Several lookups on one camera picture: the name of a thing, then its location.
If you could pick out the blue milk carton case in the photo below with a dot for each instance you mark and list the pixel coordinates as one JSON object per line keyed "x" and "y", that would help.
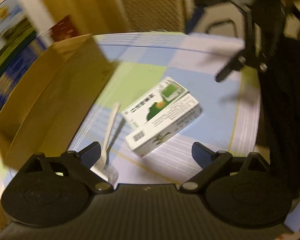
{"x": 20, "y": 46}

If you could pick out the beige quilted chair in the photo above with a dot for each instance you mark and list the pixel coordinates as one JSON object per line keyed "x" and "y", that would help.
{"x": 155, "y": 15}

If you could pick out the white green medicine box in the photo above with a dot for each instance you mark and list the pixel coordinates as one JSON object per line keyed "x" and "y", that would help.
{"x": 158, "y": 115}

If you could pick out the dark red gift box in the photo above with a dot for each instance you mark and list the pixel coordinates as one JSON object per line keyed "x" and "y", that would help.
{"x": 64, "y": 29}

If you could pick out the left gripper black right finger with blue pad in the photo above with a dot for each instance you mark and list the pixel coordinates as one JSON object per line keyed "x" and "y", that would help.
{"x": 213, "y": 164}

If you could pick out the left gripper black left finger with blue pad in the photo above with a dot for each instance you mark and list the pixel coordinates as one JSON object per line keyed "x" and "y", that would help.
{"x": 86, "y": 167}

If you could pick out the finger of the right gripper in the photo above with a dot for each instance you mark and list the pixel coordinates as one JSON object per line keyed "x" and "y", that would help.
{"x": 235, "y": 64}

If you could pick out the brown cardboard box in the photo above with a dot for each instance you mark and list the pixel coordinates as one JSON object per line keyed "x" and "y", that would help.
{"x": 49, "y": 103}

